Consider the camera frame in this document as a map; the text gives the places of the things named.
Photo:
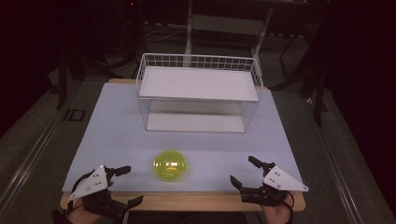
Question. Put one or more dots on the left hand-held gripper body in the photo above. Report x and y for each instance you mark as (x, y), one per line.
(93, 183)

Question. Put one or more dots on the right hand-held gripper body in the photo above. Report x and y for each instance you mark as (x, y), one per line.
(281, 182)

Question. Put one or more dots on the yellow-green plastic bowl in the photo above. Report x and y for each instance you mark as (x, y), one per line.
(170, 165)

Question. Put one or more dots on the person's right hand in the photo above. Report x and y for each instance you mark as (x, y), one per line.
(278, 213)

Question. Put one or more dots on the person's left hand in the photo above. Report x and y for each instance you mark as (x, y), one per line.
(79, 214)

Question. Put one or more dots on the light blue table mat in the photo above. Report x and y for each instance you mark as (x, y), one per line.
(124, 143)

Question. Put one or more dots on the wooden table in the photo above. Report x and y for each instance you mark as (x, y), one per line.
(193, 202)

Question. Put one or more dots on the black tripod stand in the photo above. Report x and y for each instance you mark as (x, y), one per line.
(318, 93)

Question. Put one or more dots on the metal floor rail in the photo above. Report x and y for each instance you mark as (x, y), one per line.
(28, 161)
(336, 161)

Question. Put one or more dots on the white metal stand frame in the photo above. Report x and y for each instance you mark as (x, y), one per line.
(187, 37)

